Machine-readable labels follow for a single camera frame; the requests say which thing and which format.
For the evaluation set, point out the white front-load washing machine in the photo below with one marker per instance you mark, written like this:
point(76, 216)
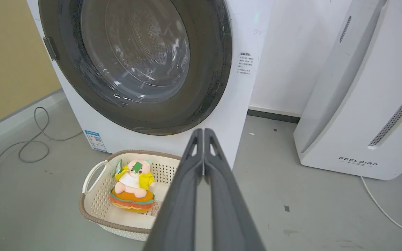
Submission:
point(246, 52)

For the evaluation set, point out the cream perforated laundry basket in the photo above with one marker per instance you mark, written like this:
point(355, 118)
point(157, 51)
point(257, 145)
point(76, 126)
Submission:
point(98, 205)

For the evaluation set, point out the pink plush doll yellow shirt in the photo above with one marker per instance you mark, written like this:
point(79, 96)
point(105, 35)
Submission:
point(134, 179)

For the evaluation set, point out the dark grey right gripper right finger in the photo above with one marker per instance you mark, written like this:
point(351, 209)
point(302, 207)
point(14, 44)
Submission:
point(230, 209)

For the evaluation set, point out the dark round washing machine door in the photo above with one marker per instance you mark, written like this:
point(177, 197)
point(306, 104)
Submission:
point(138, 66)

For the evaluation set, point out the blue energy label sticker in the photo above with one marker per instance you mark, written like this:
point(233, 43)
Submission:
point(95, 140)

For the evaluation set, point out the white Feelbird air purifier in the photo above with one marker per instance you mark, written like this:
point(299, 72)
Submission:
point(365, 97)

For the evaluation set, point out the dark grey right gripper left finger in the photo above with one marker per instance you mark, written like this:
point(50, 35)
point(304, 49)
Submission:
point(178, 209)

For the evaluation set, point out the plush hamburger toy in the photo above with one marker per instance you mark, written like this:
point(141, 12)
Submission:
point(131, 202)

